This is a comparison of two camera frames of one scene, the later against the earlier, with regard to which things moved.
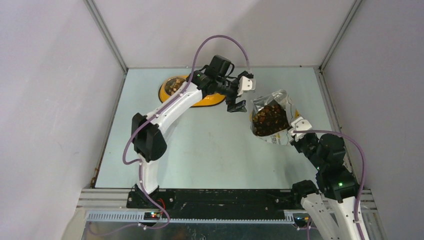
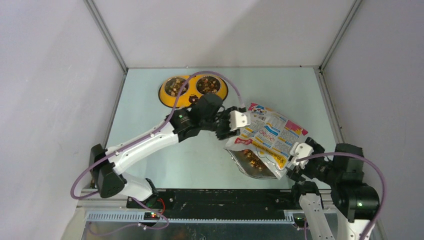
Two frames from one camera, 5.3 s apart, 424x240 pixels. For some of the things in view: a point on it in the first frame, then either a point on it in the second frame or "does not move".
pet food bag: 270,116 -> 262,149
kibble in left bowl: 172,84 does not move
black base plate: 223,199 does not move
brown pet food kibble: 269,119 -> 253,160
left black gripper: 240,106 -> 226,133
